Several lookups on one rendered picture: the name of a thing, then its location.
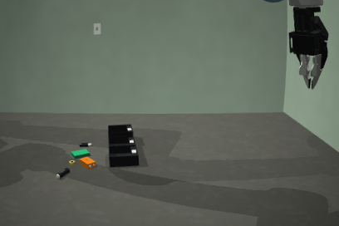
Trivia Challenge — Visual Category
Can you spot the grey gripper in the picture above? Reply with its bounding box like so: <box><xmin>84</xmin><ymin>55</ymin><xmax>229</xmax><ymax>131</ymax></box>
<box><xmin>289</xmin><ymin>7</ymin><xmax>328</xmax><ymax>89</ymax></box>

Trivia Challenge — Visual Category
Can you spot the orange nine-volt battery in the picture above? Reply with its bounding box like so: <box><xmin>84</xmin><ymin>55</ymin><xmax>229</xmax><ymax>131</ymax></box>
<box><xmin>80</xmin><ymin>157</ymin><xmax>96</xmax><ymax>170</ymax></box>

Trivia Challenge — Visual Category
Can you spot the black aa battery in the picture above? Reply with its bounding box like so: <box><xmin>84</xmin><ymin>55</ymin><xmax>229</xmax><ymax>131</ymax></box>
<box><xmin>56</xmin><ymin>168</ymin><xmax>70</xmax><ymax>179</ymax></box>

